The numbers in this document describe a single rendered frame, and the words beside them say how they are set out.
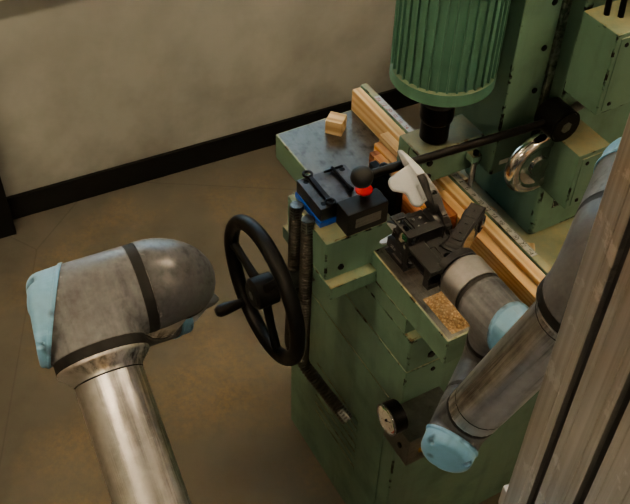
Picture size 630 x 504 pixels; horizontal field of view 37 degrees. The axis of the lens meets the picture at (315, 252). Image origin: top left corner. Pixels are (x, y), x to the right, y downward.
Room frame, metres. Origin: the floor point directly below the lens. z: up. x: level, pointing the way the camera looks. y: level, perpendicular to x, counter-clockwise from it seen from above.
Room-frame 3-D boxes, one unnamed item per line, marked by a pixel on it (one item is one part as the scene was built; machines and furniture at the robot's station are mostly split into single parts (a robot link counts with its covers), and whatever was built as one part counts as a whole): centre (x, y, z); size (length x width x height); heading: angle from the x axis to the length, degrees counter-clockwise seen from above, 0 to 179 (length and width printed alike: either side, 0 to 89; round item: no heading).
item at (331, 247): (1.19, -0.04, 0.91); 0.15 x 0.14 x 0.09; 30
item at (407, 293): (1.23, -0.11, 0.87); 0.61 x 0.30 x 0.06; 30
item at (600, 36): (1.27, -0.46, 1.22); 0.09 x 0.08 x 0.15; 120
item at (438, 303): (1.03, -0.26, 0.91); 0.12 x 0.09 x 0.03; 120
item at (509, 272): (1.19, -0.27, 0.92); 0.55 x 0.02 x 0.04; 30
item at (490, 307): (0.84, -0.26, 1.08); 0.11 x 0.08 x 0.09; 30
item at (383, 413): (0.96, -0.15, 0.65); 0.06 x 0.04 x 0.08; 30
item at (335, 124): (1.48, -0.03, 0.92); 0.03 x 0.03 x 0.03; 72
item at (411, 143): (1.30, -0.22, 0.99); 0.14 x 0.07 x 0.09; 120
